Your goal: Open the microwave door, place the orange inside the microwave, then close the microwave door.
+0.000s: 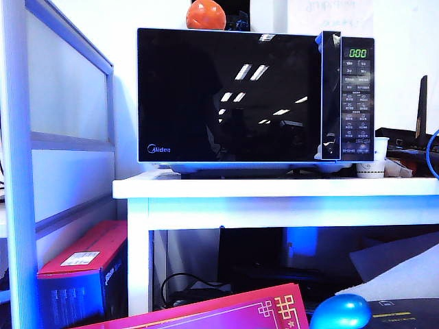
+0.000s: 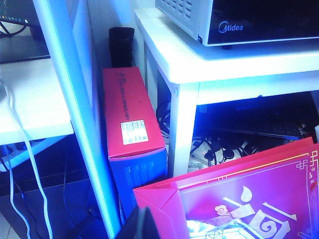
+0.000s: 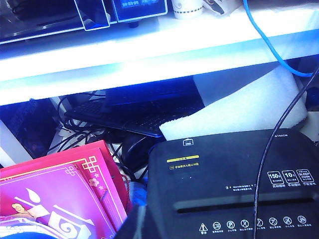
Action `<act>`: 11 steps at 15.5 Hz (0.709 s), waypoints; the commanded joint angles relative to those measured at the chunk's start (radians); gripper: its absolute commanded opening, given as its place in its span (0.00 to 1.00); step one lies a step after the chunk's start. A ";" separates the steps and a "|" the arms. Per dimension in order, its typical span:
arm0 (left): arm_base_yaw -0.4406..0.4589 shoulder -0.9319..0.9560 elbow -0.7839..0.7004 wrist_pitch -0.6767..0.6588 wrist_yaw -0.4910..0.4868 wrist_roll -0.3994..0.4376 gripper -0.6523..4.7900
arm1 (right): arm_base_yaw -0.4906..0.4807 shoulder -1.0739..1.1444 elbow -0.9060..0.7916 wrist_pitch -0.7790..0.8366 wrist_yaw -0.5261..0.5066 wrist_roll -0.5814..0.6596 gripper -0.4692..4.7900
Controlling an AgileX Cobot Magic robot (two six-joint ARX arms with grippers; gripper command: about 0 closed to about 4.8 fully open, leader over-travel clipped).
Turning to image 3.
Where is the black glass microwave door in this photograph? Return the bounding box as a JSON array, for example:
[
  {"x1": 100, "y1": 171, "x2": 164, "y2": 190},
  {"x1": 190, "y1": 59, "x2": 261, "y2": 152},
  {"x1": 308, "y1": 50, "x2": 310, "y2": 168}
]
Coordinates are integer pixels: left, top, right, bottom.
[{"x1": 0, "y1": 0, "x2": 112, "y2": 45}]

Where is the black computer mouse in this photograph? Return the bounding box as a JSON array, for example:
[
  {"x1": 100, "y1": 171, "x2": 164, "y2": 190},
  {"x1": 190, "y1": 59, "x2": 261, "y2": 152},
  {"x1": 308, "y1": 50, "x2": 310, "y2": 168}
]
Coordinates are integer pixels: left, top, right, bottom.
[{"x1": 120, "y1": 136, "x2": 151, "y2": 170}]

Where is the white table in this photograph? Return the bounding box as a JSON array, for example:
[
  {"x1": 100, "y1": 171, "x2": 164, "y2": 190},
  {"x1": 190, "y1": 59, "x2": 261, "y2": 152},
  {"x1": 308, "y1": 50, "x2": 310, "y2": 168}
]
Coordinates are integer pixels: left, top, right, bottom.
[{"x1": 0, "y1": 4, "x2": 319, "y2": 168}]

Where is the white foam sheet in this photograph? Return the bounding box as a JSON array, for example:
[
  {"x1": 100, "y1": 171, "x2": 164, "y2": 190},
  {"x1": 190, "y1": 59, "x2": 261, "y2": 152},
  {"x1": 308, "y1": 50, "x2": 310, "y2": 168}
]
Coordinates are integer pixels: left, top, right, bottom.
[{"x1": 159, "y1": 71, "x2": 309, "y2": 143}]

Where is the black paper shredder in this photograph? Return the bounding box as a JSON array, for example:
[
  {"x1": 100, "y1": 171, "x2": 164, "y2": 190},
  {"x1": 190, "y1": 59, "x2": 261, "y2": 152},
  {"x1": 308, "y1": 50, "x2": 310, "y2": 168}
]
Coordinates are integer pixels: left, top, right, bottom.
[{"x1": 116, "y1": 128, "x2": 319, "y2": 239}]

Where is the white patterned paper cup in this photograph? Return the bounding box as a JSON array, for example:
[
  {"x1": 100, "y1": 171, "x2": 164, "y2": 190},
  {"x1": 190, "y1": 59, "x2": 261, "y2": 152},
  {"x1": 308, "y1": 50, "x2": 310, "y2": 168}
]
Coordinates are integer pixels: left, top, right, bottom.
[{"x1": 171, "y1": 0, "x2": 204, "y2": 20}]

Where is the pink patterned flat box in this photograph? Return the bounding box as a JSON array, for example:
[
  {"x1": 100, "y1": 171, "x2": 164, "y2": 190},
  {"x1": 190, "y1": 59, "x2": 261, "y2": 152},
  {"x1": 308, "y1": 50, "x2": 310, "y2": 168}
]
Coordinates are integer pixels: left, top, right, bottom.
[{"x1": 0, "y1": 139, "x2": 133, "y2": 239}]

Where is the crumpled paper packaging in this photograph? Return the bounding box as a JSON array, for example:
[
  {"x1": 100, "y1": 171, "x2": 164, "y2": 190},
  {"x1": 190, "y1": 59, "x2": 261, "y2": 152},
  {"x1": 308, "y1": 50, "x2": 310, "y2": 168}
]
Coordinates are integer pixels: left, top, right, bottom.
[{"x1": 203, "y1": 0, "x2": 244, "y2": 17}]

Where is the black cable tangle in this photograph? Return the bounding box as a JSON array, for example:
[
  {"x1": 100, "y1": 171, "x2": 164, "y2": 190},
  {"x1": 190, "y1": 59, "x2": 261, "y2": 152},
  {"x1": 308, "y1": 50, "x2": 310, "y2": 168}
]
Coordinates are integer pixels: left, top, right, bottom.
[{"x1": 48, "y1": 92, "x2": 150, "y2": 182}]

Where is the thin black cable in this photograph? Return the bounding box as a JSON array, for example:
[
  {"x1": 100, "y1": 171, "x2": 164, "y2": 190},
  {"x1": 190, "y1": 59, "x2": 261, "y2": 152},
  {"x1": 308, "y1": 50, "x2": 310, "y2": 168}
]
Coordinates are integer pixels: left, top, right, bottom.
[{"x1": 253, "y1": 67, "x2": 319, "y2": 239}]

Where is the blue cable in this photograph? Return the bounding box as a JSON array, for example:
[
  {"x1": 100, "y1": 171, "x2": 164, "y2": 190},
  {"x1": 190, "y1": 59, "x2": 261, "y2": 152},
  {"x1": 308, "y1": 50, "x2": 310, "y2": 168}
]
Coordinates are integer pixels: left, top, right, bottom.
[{"x1": 242, "y1": 0, "x2": 314, "y2": 77}]

